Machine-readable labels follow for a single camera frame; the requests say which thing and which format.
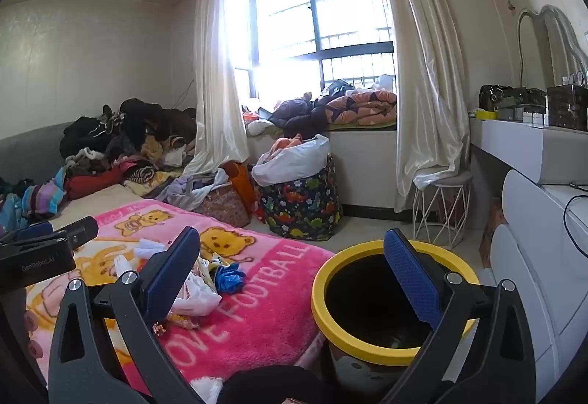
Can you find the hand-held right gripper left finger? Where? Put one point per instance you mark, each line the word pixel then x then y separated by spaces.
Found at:
pixel 172 268

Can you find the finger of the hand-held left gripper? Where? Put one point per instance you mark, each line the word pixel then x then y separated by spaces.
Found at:
pixel 27 231
pixel 80 228

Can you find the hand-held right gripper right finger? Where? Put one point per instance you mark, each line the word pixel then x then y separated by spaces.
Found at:
pixel 413 280

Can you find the blue glove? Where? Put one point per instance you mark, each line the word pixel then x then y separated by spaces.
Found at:
pixel 229 277

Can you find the yellow rimmed black trash bin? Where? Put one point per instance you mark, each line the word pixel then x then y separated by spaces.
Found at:
pixel 318 293

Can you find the white crumpled tissue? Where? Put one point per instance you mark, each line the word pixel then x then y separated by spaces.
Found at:
pixel 147 245

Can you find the crumpled white plastic wrapper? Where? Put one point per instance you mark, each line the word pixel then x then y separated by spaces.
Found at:
pixel 197 296

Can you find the yellow snack wrapper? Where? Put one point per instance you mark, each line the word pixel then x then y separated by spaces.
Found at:
pixel 181 320

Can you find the brown floral bag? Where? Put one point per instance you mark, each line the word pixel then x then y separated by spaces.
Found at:
pixel 225 206

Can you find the pale lilac shirt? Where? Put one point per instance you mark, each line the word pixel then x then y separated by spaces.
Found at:
pixel 202 188

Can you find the pink bear printed blanket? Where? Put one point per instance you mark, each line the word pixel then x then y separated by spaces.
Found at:
pixel 257 293

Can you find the grey headboard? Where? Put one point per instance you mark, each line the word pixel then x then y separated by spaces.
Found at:
pixel 27 142

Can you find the orange cardboard box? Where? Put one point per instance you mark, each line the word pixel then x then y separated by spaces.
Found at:
pixel 490 229

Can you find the orange bag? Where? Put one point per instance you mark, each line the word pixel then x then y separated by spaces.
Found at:
pixel 241 185

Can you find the white vanity dresser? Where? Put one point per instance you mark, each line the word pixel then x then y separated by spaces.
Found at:
pixel 528 247

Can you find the pile of clothes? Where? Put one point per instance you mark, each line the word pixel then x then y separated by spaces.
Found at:
pixel 138 119

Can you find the white fuzzy garment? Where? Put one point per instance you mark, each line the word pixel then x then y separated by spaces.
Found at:
pixel 206 391

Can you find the dinosaur print storage bag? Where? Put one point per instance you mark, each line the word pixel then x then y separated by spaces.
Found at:
pixel 298 206

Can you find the large white plastic bag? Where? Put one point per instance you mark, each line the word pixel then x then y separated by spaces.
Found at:
pixel 294 160

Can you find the orange cloth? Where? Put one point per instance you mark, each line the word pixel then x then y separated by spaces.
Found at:
pixel 282 144

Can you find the small yellow box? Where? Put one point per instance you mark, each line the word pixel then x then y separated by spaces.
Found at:
pixel 484 114

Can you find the orange patterned quilt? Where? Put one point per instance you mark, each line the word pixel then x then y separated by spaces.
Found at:
pixel 363 105

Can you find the black jacket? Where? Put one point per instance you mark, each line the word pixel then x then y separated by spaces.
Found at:
pixel 294 112

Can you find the small white plastic bag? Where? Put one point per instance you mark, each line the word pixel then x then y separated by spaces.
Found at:
pixel 383 82

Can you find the dark green cosmetic bag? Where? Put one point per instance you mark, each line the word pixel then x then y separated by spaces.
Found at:
pixel 500 97

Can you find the dark clear organizer box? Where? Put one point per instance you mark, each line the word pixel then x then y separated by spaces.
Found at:
pixel 567 107

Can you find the dark framed window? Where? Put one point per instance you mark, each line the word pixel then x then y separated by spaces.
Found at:
pixel 349 49

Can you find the vanity mirror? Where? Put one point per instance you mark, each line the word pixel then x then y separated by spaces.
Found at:
pixel 535 50

